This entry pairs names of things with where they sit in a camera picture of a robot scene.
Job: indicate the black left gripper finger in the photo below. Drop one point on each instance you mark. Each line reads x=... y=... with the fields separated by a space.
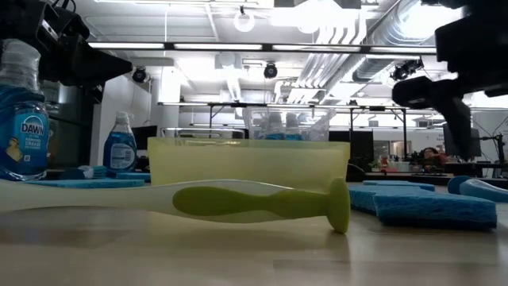
x=99 y=65

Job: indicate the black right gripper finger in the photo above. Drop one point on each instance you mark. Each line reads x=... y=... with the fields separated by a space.
x=460 y=127

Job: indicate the blue wavy sponge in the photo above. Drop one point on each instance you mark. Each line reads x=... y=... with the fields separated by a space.
x=133 y=176
x=87 y=183
x=397 y=185
x=428 y=210

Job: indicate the lime green dish brush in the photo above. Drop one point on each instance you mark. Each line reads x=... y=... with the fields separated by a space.
x=238 y=202

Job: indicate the black computer monitor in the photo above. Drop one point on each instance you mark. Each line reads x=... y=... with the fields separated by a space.
x=476 y=143

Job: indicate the black ceiling spotlight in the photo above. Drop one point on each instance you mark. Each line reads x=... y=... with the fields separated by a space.
x=270 y=70
x=139 y=74

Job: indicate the person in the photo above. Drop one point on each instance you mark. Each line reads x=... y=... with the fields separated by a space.
x=430 y=155

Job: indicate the clear plastic storage bin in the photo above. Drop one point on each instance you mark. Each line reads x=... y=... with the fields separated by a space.
x=317 y=123

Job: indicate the black overhead light bar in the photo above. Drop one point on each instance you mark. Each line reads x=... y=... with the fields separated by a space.
x=268 y=47

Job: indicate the yellow translucent plastic bin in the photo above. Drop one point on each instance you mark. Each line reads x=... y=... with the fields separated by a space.
x=246 y=163

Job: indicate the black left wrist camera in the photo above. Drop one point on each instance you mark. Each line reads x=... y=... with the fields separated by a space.
x=65 y=22

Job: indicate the black ceiling camera cluster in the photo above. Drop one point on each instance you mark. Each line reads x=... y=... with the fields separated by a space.
x=405 y=71

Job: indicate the black background workstation frame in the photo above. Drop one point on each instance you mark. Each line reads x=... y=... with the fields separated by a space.
x=377 y=108

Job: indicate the black aluminium table frame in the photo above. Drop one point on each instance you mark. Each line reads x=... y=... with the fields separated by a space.
x=355 y=175

